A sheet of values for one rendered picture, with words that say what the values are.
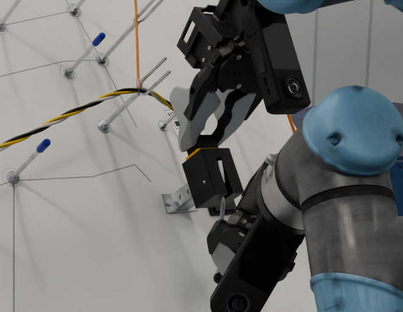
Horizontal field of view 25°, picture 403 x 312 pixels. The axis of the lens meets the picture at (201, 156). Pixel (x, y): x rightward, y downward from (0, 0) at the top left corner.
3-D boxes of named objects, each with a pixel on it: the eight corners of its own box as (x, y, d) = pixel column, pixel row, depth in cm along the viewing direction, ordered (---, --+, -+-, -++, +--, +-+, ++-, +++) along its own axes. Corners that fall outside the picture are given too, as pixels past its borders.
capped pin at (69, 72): (73, 69, 107) (109, 30, 101) (74, 80, 106) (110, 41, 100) (62, 66, 106) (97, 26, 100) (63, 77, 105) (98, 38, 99)
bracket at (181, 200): (166, 213, 105) (190, 195, 101) (160, 194, 106) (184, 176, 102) (197, 210, 108) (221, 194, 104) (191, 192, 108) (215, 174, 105)
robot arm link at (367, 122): (327, 174, 67) (311, 73, 70) (278, 225, 76) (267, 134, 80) (423, 176, 69) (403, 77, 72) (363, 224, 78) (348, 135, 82)
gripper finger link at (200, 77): (202, 115, 101) (242, 52, 98) (210, 125, 100) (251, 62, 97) (171, 110, 98) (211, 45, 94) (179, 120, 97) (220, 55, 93)
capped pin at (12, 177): (11, 168, 95) (46, 130, 89) (21, 177, 96) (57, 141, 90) (3, 177, 94) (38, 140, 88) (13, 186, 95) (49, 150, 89)
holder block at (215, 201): (195, 208, 101) (215, 194, 98) (181, 163, 103) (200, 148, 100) (224, 206, 103) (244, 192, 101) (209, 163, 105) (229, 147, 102)
